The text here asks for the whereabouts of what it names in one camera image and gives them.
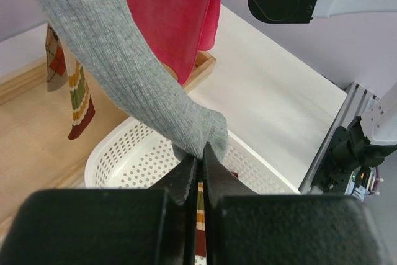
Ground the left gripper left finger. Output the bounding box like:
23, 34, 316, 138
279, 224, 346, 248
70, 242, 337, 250
1, 156, 199, 264

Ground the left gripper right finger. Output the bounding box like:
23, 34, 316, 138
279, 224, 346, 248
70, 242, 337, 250
203, 145, 392, 264

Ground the beige striped sock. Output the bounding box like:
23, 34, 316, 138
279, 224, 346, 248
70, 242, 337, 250
63, 47, 96, 140
195, 173, 209, 264

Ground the grey sock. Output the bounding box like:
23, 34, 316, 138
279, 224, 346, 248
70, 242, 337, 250
36, 0, 228, 160

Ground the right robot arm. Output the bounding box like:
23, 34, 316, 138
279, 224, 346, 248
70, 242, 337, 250
247, 0, 396, 198

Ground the white perforated plastic basket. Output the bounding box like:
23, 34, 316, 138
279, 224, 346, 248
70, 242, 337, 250
84, 117, 298, 194

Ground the wooden clothes rack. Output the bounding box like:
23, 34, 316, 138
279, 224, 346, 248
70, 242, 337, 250
0, 50, 217, 235

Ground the argyle sock left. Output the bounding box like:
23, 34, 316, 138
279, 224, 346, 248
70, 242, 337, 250
45, 24, 68, 92

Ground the pink towel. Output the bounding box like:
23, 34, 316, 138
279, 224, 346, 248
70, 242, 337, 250
127, 0, 221, 84

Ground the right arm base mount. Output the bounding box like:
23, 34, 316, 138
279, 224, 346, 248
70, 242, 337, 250
314, 116, 396, 189

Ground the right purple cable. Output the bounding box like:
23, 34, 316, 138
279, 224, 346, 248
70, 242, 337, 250
365, 167, 385, 199

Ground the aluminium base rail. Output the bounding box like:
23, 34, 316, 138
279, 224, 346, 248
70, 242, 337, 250
298, 83, 377, 194

